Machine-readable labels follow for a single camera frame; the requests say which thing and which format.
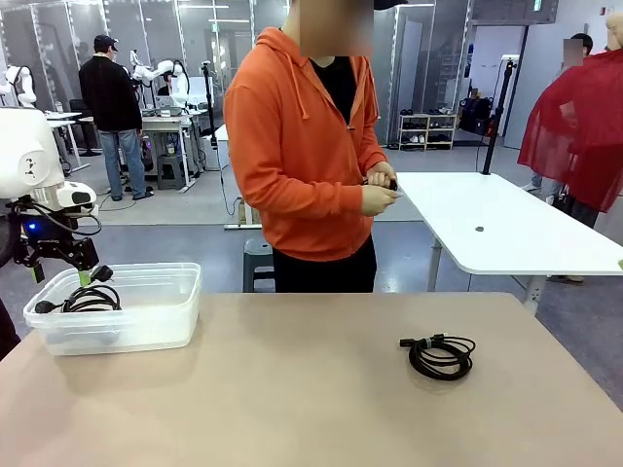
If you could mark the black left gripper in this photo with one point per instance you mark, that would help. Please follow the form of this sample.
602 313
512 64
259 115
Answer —
44 231

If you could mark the person's right forearm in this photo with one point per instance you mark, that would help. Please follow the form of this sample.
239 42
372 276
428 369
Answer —
316 192

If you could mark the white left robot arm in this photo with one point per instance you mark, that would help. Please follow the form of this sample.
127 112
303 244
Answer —
24 155

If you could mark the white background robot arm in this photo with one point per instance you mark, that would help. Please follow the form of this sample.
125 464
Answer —
165 68
26 87

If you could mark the person's left forearm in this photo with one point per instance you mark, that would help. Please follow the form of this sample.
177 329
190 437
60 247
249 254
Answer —
375 155

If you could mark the person's right hand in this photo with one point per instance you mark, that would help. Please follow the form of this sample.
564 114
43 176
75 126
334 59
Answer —
377 200

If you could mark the person's left hand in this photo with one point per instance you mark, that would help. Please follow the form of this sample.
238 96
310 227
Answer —
382 176

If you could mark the clear plastic storage bin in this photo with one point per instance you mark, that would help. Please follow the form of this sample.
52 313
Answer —
156 316

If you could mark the grey plastic stool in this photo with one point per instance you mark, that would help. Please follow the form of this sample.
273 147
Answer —
170 172

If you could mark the long white desk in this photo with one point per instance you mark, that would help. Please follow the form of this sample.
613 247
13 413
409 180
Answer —
63 116

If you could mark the black office chair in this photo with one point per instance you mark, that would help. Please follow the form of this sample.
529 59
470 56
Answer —
75 104

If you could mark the man in black jacket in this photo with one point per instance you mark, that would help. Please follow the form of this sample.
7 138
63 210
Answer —
109 97

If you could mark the cluttered white work desk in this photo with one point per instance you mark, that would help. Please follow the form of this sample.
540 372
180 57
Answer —
165 124

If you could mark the dark green plastic stool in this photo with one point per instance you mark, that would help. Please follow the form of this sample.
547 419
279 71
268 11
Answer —
258 265

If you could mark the small white standing table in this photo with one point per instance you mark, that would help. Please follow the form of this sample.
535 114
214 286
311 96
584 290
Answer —
221 132

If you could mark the person in orange hoodie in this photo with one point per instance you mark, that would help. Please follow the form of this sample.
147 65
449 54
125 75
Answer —
292 170

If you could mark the wooden shoe rack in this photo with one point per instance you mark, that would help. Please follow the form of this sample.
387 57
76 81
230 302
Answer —
428 127

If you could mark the black backpack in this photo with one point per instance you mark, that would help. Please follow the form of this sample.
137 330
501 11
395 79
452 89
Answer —
474 117

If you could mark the black tripod pole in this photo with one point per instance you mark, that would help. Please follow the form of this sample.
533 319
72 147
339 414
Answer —
494 131

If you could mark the large white table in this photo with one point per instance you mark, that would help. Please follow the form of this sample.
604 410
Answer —
511 219

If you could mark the black handbag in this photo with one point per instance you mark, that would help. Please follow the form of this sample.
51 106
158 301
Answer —
579 206

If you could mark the red sheer garment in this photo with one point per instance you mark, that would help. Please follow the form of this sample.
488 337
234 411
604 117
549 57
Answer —
574 136

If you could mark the person behind red garment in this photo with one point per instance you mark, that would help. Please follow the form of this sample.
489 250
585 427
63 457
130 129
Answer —
586 44

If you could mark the beige mannequin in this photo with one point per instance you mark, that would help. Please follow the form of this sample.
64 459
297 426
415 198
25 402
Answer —
615 29

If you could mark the black camera tripod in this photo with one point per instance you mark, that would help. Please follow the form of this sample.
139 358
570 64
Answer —
209 97

